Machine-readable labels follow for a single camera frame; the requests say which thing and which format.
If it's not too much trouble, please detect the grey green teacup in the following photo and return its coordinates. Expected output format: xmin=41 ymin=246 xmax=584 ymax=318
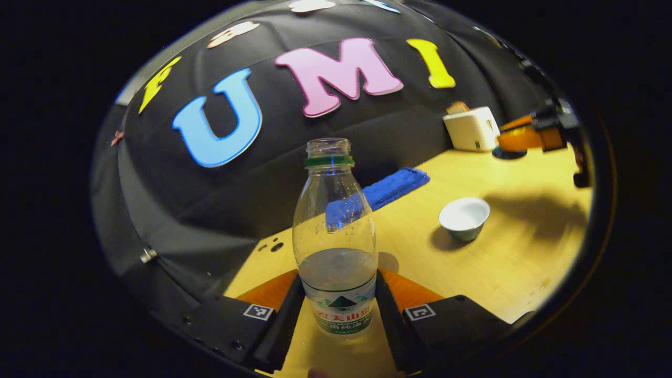
xmin=438 ymin=197 xmax=491 ymax=243

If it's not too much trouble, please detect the blue folded towel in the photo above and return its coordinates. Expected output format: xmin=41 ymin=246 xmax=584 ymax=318
xmin=325 ymin=167 xmax=431 ymax=232

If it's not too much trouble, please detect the black backdrop cloth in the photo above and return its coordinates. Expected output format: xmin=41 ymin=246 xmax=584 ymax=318
xmin=92 ymin=0 xmax=557 ymax=316

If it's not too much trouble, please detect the clear plastic water bottle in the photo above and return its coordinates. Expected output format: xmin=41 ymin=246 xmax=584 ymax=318
xmin=292 ymin=138 xmax=379 ymax=339

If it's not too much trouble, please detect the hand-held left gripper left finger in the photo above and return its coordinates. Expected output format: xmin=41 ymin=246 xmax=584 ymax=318
xmin=178 ymin=269 xmax=307 ymax=374

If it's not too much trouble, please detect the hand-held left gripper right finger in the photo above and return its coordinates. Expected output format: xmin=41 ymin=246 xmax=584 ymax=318
xmin=375 ymin=267 xmax=536 ymax=374

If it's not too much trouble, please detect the white toaster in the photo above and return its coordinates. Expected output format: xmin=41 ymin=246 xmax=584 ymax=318
xmin=443 ymin=107 xmax=501 ymax=153

